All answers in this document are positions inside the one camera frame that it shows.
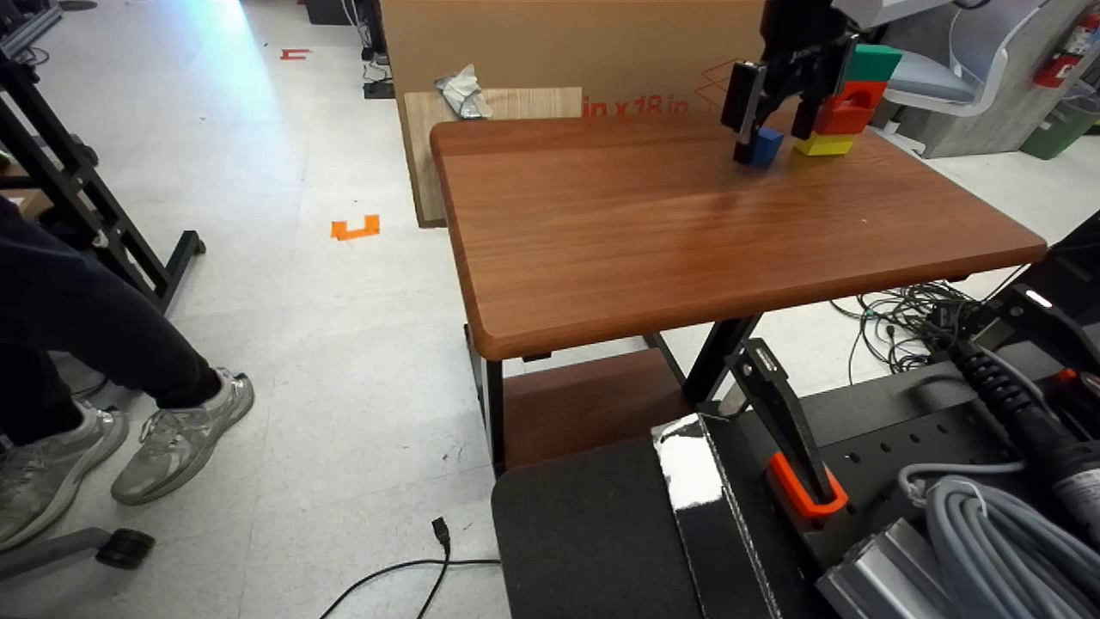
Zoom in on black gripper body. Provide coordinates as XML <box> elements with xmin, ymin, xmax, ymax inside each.
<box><xmin>753</xmin><ymin>0</ymin><xmax>862</xmax><ymax>88</ymax></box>

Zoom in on blue wooden cube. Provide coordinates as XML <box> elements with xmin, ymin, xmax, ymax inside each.
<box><xmin>751</xmin><ymin>123</ymin><xmax>791</xmax><ymax>173</ymax></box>

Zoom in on orange arch wooden block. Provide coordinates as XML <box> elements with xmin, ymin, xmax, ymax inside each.
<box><xmin>840</xmin><ymin>77</ymin><xmax>891</xmax><ymax>116</ymax></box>

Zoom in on green rectangular wooden block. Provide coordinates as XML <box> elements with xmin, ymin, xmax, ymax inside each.
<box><xmin>842</xmin><ymin>42</ymin><xmax>904</xmax><ymax>87</ymax></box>

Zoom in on orange rectangular wooden block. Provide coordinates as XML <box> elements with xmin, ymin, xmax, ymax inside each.
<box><xmin>814</xmin><ymin>98</ymin><xmax>878</xmax><ymax>141</ymax></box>

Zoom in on yellow rectangular wooden block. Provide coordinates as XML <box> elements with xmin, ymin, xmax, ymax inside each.
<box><xmin>797</xmin><ymin>130</ymin><xmax>862</xmax><ymax>160</ymax></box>

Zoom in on grey office chair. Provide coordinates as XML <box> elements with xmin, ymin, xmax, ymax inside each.
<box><xmin>887</xmin><ymin>0</ymin><xmax>1100</xmax><ymax>160</ymax></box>

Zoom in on large brown cardboard box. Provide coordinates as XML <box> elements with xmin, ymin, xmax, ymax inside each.
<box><xmin>377</xmin><ymin>0</ymin><xmax>769</xmax><ymax>229</ymax></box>

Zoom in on black table leg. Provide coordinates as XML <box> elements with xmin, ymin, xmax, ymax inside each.
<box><xmin>460</xmin><ymin>323</ymin><xmax>509</xmax><ymax>474</ymax></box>
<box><xmin>685</xmin><ymin>312</ymin><xmax>766</xmax><ymax>405</ymax></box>

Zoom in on white label pouch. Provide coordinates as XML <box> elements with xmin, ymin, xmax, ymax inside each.
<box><xmin>437</xmin><ymin>60</ymin><xmax>492</xmax><ymax>121</ymax></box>

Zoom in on wooden lower shelf board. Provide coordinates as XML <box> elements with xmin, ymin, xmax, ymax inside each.
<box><xmin>501</xmin><ymin>342</ymin><xmax>692</xmax><ymax>474</ymax></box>

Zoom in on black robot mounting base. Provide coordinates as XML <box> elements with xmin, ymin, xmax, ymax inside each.
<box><xmin>492</xmin><ymin>340</ymin><xmax>1100</xmax><ymax>619</ymax></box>

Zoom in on grey sneaker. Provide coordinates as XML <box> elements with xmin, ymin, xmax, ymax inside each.
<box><xmin>0</xmin><ymin>405</ymin><xmax>131</xmax><ymax>554</ymax></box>
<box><xmin>110</xmin><ymin>366</ymin><xmax>257</xmax><ymax>510</ymax></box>

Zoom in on black metal stand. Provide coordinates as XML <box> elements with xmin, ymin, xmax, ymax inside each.
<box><xmin>0</xmin><ymin>5</ymin><xmax>209</xmax><ymax>317</ymax></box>

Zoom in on seated person dark trousers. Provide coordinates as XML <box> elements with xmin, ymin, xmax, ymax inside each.
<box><xmin>0</xmin><ymin>200</ymin><xmax>231</xmax><ymax>452</ymax></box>

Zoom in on tangled black floor cables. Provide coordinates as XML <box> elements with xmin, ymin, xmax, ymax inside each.
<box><xmin>829</xmin><ymin>279</ymin><xmax>979</xmax><ymax>387</ymax></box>

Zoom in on black clamp with orange handle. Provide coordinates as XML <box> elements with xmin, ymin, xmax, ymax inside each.
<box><xmin>727</xmin><ymin>337</ymin><xmax>853</xmax><ymax>527</ymax></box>

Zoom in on thick black corrugated hose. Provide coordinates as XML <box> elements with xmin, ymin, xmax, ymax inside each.
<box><xmin>916</xmin><ymin>285</ymin><xmax>1100</xmax><ymax>546</ymax></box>

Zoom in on grey cable bundle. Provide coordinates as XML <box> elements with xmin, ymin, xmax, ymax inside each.
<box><xmin>897</xmin><ymin>457</ymin><xmax>1100</xmax><ymax>619</ymax></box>

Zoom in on black floor power cable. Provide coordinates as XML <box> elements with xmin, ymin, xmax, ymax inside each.
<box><xmin>319</xmin><ymin>517</ymin><xmax>501</xmax><ymax>619</ymax></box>

